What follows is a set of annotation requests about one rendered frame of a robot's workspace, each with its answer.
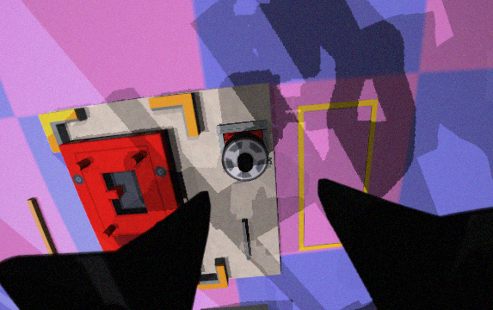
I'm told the yellow rectangular outline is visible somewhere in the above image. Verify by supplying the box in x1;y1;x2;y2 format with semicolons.
297;99;378;251

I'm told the black wheel with grey hub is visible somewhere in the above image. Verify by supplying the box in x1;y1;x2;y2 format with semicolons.
222;133;268;182

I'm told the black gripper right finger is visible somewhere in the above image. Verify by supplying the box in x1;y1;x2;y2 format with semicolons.
317;178;493;310

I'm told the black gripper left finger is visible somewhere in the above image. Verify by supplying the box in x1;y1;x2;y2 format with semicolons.
0;191;211;310

